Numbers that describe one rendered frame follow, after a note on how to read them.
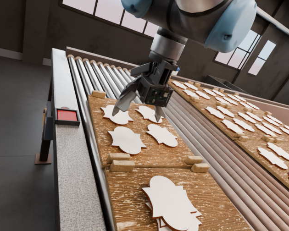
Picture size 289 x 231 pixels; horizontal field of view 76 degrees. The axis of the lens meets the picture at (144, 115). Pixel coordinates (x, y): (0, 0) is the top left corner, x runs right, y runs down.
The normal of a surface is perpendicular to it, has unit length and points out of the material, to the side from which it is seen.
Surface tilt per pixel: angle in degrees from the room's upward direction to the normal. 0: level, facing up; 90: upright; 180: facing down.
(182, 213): 0
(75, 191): 0
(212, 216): 0
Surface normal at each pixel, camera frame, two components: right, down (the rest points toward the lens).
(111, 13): 0.40, 0.54
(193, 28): -0.49, 0.87
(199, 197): 0.35, -0.83
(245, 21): 0.66, 0.55
